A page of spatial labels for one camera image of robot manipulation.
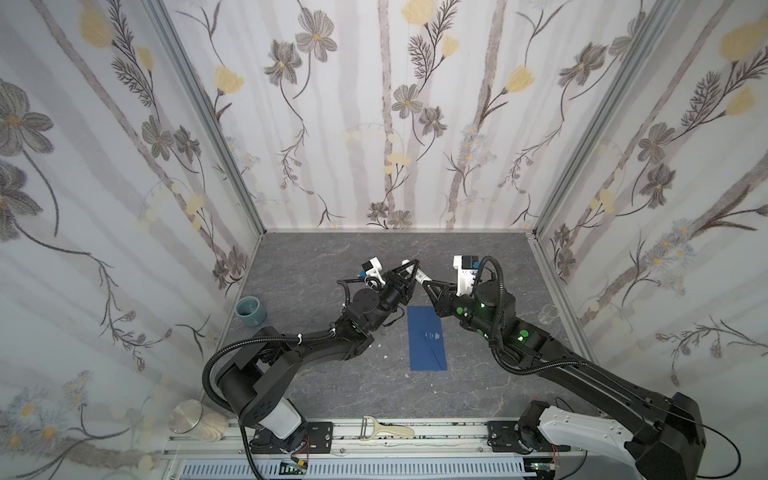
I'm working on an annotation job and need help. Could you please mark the white glue stick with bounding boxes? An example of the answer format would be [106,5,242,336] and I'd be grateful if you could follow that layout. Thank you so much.
[406,264,431,285]

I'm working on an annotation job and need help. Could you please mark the dark blue envelope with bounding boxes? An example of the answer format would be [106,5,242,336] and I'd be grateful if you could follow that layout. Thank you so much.
[406,306,447,371]

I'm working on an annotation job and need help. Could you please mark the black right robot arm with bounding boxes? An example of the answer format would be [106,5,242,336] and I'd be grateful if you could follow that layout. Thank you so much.
[422,280,706,479]

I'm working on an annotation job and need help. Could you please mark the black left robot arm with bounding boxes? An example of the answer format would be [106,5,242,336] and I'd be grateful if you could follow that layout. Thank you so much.
[203,259,419,440]

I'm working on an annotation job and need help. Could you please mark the clear glass cup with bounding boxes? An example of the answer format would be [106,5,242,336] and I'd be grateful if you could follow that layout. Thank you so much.
[537,304,560,325]

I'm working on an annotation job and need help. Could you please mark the teal ceramic cup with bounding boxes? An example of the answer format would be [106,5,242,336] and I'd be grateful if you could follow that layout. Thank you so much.
[235,295,267,328]

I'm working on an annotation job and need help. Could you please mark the glass jar with metal lid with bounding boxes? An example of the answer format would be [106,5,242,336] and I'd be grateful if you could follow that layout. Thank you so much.
[168,399,229,442]

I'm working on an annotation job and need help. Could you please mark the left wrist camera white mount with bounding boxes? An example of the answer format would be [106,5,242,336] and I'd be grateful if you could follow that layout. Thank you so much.
[360,257,386,291]

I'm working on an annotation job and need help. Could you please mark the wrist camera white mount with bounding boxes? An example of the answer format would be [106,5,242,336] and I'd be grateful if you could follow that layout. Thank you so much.
[360,257,386,291]
[453,255,480,296]

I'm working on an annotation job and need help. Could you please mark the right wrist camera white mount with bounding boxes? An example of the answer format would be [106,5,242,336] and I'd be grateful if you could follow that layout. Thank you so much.
[453,255,480,296]

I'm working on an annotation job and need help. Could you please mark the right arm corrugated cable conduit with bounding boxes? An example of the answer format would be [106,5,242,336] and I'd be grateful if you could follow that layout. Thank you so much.
[476,256,586,376]

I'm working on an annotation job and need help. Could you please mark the cream handled peeler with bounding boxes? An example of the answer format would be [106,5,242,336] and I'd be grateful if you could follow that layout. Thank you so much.
[359,415,415,441]

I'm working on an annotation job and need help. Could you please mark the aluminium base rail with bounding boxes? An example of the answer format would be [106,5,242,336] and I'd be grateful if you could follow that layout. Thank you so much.
[161,416,667,480]

